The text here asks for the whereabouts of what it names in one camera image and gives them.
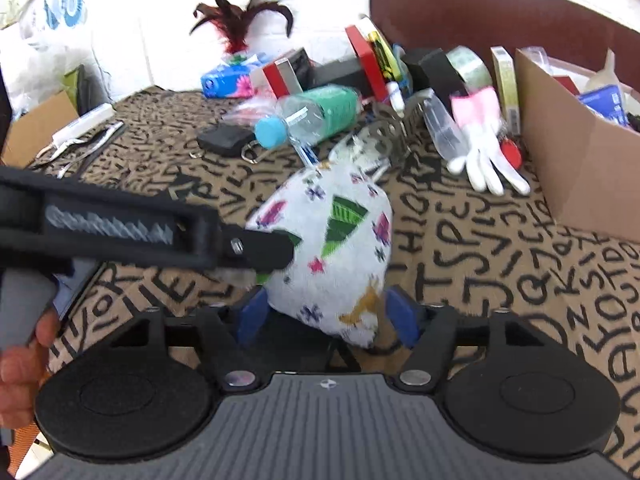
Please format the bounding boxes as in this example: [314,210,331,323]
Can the olive green cloth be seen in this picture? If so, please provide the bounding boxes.
[62,64,95,107]

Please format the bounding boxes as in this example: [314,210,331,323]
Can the pale yellow narrow box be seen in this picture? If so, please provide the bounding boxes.
[490,46,522,137]

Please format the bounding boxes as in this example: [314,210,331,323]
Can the yellow green packet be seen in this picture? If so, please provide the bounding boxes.
[357,15,407,85]

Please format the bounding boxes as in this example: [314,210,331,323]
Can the dark red feather duster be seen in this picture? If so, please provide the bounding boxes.
[189,0,296,57]

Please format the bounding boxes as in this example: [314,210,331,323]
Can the clear bottle with blue cap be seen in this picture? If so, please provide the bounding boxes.
[254,94,333,151]

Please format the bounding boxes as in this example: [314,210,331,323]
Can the person's left hand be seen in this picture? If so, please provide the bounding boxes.
[0,305,62,430]

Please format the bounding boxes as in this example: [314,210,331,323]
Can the white patterned sock ball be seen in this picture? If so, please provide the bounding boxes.
[252,162,394,350]

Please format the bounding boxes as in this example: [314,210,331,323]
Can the red flat box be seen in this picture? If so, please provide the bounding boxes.
[345,25,391,104]

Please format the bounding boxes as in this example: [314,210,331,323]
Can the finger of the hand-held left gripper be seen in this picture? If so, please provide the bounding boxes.
[217,224,297,275]

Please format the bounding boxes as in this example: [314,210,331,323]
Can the metal pliers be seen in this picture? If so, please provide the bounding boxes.
[30,120,129,179]

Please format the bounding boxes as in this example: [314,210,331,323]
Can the black rectangular block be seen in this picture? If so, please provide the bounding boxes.
[289,48,372,95]

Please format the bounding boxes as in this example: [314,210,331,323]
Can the blue packet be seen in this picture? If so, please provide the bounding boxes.
[577,85,632,127]

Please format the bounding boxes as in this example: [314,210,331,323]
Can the clear tape roll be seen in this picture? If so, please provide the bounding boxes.
[445,45,494,89]

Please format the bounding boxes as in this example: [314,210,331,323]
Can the brown wooden headboard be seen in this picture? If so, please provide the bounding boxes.
[369,0,640,92]

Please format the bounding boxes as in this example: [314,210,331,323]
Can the red key tag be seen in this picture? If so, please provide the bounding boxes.
[499,137,524,172]

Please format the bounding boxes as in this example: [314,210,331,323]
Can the white long tube box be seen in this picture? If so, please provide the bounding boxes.
[52,102,117,144]

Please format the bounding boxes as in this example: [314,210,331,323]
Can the white blue print plastic bag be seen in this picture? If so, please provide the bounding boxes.
[0,0,103,111]

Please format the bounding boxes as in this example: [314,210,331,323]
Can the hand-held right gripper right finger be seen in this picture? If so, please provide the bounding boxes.
[382,285,517,392]

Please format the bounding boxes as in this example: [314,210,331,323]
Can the small red and white box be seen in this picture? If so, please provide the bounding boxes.
[260,57,302,99]

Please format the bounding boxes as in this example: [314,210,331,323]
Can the clear plastic funnel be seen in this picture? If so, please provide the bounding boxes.
[582,49,627,97]

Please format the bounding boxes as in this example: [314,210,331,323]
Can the blue floral tissue pack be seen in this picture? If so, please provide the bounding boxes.
[201,54,272,100]

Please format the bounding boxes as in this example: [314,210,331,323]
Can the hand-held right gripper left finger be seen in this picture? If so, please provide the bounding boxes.
[111,287,273,392]

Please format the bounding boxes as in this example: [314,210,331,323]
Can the small open cardboard box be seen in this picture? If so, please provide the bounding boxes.
[0,91,81,169]

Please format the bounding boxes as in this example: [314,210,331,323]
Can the brown cardboard box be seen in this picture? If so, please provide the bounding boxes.
[514,47,640,247]

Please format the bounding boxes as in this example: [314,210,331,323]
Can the black square box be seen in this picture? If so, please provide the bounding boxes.
[402,48,467,97]

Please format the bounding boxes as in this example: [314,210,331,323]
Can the black key fob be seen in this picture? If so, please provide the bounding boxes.
[196,124,263,164]

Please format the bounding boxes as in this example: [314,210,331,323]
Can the white gloves with pink tag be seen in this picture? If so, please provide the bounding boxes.
[446,87,532,197]

